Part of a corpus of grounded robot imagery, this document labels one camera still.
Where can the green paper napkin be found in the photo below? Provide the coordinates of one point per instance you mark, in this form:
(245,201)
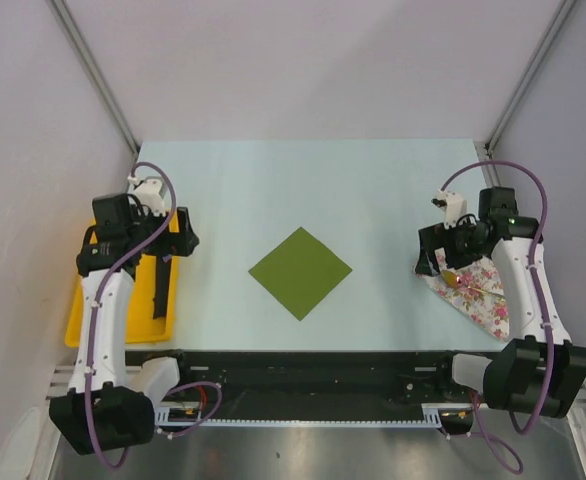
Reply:
(300,272)

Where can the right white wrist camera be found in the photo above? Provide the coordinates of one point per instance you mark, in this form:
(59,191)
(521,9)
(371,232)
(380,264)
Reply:
(452,204)

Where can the left aluminium corner post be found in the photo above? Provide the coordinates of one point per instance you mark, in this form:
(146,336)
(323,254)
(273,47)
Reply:
(74,36)

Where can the aluminium frame rail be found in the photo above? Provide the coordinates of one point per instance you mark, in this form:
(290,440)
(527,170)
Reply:
(556,449)

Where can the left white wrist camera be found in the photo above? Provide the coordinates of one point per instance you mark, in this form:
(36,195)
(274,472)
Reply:
(150,192)

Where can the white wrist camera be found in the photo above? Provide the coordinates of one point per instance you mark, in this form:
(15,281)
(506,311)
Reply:
(452,204)
(150,192)

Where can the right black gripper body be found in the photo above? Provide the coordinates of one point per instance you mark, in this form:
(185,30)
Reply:
(460,243)

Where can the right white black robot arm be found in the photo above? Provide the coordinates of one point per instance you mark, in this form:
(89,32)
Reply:
(539,371)

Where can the floral patterned tray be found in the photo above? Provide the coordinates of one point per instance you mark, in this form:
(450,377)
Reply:
(485,311)

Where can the yellow plastic tray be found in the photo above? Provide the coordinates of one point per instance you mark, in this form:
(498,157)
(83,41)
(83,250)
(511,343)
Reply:
(141,327)

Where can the right aluminium corner post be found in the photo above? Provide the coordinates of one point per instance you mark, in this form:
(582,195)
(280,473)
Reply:
(533,68)

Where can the aluminium corner post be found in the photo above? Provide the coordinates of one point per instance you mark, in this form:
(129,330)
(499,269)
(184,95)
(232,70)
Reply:
(533,68)
(74,36)

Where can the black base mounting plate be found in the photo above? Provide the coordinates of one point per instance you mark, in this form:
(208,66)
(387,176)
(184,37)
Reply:
(321,386)

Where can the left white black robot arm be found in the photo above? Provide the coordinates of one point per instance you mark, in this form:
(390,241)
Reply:
(103,409)

